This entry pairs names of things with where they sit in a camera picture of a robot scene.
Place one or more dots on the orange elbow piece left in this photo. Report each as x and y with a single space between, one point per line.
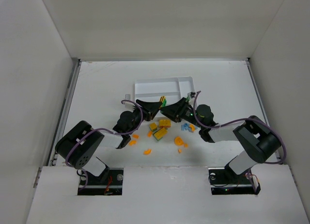
132 142

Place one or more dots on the white divided sorting tray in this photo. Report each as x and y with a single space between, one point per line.
173 88

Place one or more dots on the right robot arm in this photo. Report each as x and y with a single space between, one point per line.
258 141

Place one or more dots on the yellow long duplo brick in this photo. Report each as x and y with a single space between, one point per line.
160 134

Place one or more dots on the orange quarter-arch lego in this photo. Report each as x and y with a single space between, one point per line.
192 128

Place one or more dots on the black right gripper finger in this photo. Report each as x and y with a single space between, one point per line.
171 113
179 104

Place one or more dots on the yellow square duplo brick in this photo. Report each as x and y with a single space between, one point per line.
153 126

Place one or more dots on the light blue lego plate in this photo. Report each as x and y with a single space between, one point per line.
184 127

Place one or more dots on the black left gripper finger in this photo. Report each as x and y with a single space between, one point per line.
150 115
149 105

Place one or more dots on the orange curved piece bottom-left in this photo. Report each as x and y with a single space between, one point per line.
147 152

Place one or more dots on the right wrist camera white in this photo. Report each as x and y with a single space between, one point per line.
191 95

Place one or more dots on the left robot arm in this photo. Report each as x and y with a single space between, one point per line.
78 146

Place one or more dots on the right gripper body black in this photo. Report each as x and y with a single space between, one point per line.
179 112

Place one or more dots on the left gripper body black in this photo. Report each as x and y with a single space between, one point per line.
144 112

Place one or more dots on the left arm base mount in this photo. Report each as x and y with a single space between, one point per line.
96 178

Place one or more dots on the green duplo plate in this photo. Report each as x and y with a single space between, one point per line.
164 102

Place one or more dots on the orange half-round lego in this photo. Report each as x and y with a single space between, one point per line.
178 141

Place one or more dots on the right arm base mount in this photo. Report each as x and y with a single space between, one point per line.
225 182

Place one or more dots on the yellow curved duplo brick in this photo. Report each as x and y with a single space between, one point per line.
164 123

